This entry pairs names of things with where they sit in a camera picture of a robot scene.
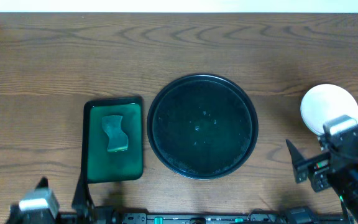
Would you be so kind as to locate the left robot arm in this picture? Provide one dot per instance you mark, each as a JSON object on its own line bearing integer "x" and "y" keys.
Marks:
{"x": 44, "y": 216}

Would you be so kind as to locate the white plate front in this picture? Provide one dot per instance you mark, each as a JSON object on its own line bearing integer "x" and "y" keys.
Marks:
{"x": 325, "y": 102}

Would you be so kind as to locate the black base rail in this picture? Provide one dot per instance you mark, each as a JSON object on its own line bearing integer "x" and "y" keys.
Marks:
{"x": 299, "y": 215}

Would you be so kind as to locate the dark green sponge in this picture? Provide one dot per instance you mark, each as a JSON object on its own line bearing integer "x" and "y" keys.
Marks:
{"x": 117, "y": 138}

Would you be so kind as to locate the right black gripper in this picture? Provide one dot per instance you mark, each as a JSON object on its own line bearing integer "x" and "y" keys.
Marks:
{"x": 325, "y": 163}

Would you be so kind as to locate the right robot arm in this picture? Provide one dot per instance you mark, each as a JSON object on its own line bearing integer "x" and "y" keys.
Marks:
{"x": 348, "y": 193}

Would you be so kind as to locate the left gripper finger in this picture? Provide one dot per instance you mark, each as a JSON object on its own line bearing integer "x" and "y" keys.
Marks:
{"x": 82, "y": 202}
{"x": 42, "y": 184}

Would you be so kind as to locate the round black serving tray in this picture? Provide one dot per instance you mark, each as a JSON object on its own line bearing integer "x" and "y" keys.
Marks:
{"x": 202, "y": 126}

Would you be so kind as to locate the rectangular green tray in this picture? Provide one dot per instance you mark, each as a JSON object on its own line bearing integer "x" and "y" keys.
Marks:
{"x": 97, "y": 164}

